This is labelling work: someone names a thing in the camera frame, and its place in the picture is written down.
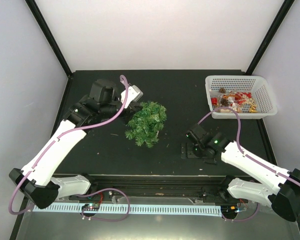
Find dark pine cone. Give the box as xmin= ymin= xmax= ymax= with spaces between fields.
xmin=219 ymin=98 xmax=229 ymax=107

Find white slotted cable duct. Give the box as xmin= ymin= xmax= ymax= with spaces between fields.
xmin=32 ymin=202 xmax=222 ymax=217

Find beige fabric sack ornament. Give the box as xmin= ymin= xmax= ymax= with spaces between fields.
xmin=217 ymin=106 xmax=243 ymax=114

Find white perforated plastic basket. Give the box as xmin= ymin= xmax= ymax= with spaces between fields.
xmin=205 ymin=75 xmax=278 ymax=119

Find left black frame post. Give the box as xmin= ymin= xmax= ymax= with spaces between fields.
xmin=25 ymin=0 xmax=73 ymax=78

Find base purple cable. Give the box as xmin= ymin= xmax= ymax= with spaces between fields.
xmin=80 ymin=187 xmax=131 ymax=223
xmin=221 ymin=199 xmax=261 ymax=223

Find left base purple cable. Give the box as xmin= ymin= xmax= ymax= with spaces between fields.
xmin=80 ymin=187 xmax=131 ymax=223

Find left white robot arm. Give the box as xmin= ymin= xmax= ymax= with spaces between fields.
xmin=9 ymin=75 xmax=143 ymax=209

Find red gift box ornament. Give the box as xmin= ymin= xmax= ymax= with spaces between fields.
xmin=211 ymin=97 xmax=219 ymax=106

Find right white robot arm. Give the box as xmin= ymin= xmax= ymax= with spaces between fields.
xmin=185 ymin=123 xmax=300 ymax=222

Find red white ribbon ornaments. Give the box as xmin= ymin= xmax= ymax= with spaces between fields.
xmin=222 ymin=91 xmax=253 ymax=106

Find small green christmas tree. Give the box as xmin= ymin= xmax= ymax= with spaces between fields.
xmin=125 ymin=101 xmax=167 ymax=148

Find right black frame post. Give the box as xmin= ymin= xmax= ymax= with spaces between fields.
xmin=245 ymin=0 xmax=295 ymax=76

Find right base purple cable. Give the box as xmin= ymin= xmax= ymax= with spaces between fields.
xmin=221 ymin=199 xmax=261 ymax=223

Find black frame post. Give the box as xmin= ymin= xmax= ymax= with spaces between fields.
xmin=245 ymin=0 xmax=295 ymax=76
xmin=25 ymin=0 xmax=73 ymax=78

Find gold bow ornament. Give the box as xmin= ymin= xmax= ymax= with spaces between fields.
xmin=248 ymin=104 xmax=258 ymax=113

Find brown pine cone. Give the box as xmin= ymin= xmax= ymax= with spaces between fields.
xmin=218 ymin=87 xmax=227 ymax=94

